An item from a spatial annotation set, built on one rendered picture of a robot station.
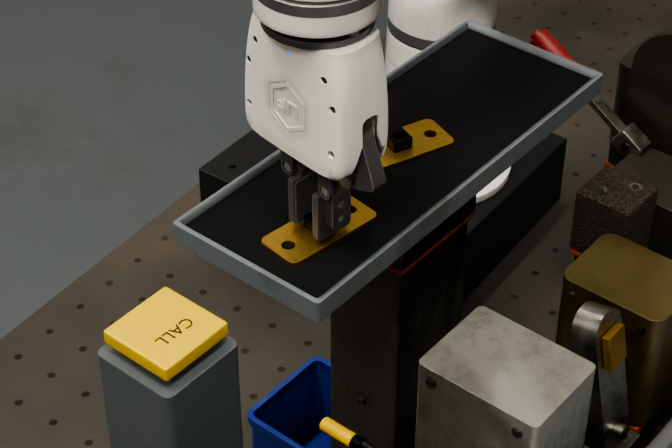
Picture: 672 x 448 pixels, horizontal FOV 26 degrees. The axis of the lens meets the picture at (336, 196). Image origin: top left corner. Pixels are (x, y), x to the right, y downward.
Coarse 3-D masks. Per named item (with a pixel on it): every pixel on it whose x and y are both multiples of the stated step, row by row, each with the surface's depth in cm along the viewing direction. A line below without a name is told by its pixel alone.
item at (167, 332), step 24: (168, 288) 100; (144, 312) 98; (168, 312) 98; (192, 312) 98; (120, 336) 96; (144, 336) 96; (168, 336) 96; (192, 336) 96; (216, 336) 97; (144, 360) 95; (168, 360) 95; (192, 360) 96
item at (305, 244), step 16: (352, 208) 107; (368, 208) 107; (288, 224) 105; (304, 224) 105; (352, 224) 105; (272, 240) 104; (288, 240) 104; (304, 240) 104; (336, 240) 104; (288, 256) 102; (304, 256) 102
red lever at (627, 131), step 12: (540, 36) 127; (552, 36) 127; (552, 48) 127; (600, 108) 127; (612, 120) 127; (624, 132) 126; (636, 132) 126; (624, 144) 126; (636, 144) 125; (648, 144) 126; (624, 156) 127
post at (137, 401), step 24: (120, 360) 97; (216, 360) 97; (120, 384) 98; (144, 384) 96; (168, 384) 96; (192, 384) 96; (216, 384) 98; (120, 408) 99; (144, 408) 97; (168, 408) 95; (192, 408) 97; (216, 408) 100; (240, 408) 102; (120, 432) 101; (144, 432) 99; (168, 432) 97; (192, 432) 98; (216, 432) 101; (240, 432) 103
